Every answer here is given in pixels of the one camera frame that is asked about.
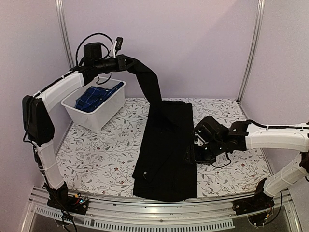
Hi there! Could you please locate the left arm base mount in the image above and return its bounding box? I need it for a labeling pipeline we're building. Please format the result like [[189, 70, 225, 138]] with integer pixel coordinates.
[[46, 186, 89, 215]]

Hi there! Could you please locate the blue plaid shirt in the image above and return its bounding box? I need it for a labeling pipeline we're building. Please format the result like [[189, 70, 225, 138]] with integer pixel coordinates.
[[74, 82, 124, 113]]

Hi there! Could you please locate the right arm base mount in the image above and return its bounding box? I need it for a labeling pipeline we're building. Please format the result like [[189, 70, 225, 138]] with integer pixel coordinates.
[[232, 192, 274, 215]]

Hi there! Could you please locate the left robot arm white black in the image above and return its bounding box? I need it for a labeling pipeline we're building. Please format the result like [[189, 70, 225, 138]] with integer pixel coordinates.
[[22, 55, 136, 191]]

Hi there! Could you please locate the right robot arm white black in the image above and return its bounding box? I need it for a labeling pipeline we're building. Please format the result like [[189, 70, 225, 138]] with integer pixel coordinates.
[[193, 116, 309, 211]]

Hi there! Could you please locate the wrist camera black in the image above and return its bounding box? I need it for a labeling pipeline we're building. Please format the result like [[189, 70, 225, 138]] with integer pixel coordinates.
[[83, 36, 124, 60], [194, 116, 228, 143]]

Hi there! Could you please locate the white plastic bin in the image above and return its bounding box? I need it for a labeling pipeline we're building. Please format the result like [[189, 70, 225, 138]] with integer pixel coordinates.
[[61, 77, 126, 131]]

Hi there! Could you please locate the right aluminium corner post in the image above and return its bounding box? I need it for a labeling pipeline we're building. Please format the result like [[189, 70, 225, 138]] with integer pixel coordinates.
[[237, 0, 265, 104]]

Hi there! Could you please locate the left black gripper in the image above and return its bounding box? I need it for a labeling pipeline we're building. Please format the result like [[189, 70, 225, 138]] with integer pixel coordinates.
[[95, 54, 138, 74]]

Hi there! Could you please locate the left aluminium corner post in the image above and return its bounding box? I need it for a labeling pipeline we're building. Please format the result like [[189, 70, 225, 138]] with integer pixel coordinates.
[[55, 0, 74, 69]]

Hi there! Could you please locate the black long sleeve shirt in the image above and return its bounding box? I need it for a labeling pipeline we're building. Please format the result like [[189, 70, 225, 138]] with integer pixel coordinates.
[[128, 58, 197, 202]]

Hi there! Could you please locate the aluminium corner post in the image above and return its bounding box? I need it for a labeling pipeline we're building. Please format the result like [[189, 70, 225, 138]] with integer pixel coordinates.
[[55, 0, 74, 69], [237, 0, 265, 104]]

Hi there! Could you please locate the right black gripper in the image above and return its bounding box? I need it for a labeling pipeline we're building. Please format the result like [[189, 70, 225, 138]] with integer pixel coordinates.
[[183, 138, 225, 165]]

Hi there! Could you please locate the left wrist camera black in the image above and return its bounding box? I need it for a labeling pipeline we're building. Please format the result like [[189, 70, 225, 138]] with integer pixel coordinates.
[[83, 36, 124, 60]]

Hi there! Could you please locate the aluminium front rail frame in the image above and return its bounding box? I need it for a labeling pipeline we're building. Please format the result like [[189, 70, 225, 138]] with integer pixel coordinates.
[[20, 187, 303, 232]]

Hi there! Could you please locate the floral patterned tablecloth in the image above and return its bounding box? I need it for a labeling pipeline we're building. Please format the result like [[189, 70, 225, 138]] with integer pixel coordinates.
[[56, 98, 272, 198]]

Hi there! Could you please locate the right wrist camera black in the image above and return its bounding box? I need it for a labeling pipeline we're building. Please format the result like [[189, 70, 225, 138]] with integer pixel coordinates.
[[194, 116, 228, 143]]

